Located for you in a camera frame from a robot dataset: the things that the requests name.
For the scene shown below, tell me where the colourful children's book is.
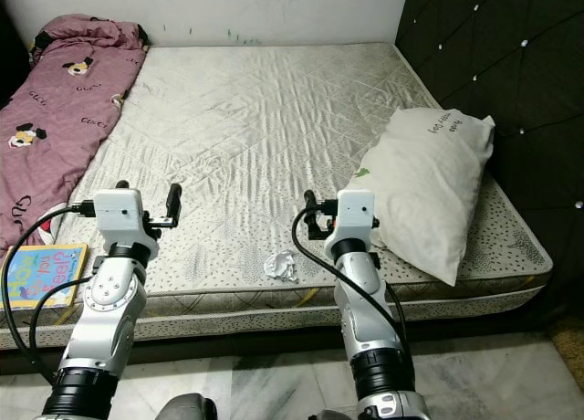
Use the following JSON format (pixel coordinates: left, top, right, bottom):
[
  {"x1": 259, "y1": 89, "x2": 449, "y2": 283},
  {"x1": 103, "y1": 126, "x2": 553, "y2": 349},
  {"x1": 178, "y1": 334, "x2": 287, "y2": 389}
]
[{"x1": 5, "y1": 243, "x2": 90, "y2": 310}]

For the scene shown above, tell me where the grey robot left leg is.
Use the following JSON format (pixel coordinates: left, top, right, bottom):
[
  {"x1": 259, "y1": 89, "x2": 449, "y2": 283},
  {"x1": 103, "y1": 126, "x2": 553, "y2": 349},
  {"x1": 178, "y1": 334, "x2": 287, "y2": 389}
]
[{"x1": 155, "y1": 393, "x2": 218, "y2": 420}]

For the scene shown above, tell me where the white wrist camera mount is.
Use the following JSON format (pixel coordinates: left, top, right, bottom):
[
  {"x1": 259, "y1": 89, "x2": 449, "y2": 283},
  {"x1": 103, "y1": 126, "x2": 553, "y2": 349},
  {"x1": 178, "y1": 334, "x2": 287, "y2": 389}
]
[
  {"x1": 89, "y1": 188, "x2": 145, "y2": 247},
  {"x1": 336, "y1": 189, "x2": 377, "y2": 243}
]

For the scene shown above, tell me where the black tufted headboard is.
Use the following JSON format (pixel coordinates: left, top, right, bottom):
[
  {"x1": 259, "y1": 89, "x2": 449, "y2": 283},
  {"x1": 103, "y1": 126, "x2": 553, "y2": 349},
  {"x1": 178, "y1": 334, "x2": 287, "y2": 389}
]
[{"x1": 395, "y1": 0, "x2": 584, "y2": 293}]

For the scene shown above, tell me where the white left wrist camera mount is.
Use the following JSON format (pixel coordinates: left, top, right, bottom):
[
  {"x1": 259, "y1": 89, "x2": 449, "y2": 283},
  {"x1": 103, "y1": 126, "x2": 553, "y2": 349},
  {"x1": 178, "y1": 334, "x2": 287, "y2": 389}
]
[{"x1": 89, "y1": 188, "x2": 145, "y2": 247}]

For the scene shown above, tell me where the pink cartoon print blanket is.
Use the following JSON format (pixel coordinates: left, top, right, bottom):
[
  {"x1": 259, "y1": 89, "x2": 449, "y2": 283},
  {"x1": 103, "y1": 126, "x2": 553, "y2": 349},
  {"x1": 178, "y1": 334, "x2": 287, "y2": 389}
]
[{"x1": 0, "y1": 14, "x2": 147, "y2": 252}]

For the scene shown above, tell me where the white pillow with lettering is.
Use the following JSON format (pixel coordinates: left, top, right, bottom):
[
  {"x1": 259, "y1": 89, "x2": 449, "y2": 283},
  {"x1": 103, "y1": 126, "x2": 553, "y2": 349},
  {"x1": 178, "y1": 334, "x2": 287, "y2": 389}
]
[{"x1": 347, "y1": 107, "x2": 496, "y2": 287}]

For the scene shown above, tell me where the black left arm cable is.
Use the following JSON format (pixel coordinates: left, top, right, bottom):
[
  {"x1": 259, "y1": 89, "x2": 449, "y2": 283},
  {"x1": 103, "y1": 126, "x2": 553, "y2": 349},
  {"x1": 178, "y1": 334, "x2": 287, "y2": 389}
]
[{"x1": 27, "y1": 276, "x2": 94, "y2": 380}]

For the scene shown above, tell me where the white quilted mattress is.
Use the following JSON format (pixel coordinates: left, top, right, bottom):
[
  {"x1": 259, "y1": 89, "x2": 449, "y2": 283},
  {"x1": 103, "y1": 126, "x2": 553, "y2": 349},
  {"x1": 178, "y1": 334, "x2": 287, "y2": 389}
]
[{"x1": 0, "y1": 43, "x2": 555, "y2": 348}]

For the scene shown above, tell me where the white tissue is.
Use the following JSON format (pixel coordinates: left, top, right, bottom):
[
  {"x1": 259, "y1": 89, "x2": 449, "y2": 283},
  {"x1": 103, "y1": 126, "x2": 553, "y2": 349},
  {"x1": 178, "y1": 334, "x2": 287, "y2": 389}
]
[{"x1": 263, "y1": 251, "x2": 300, "y2": 282}]

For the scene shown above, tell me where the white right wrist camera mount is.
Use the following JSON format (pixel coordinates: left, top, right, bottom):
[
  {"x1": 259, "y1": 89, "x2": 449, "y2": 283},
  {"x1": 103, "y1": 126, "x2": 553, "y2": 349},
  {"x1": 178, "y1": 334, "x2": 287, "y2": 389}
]
[{"x1": 336, "y1": 189, "x2": 377, "y2": 243}]

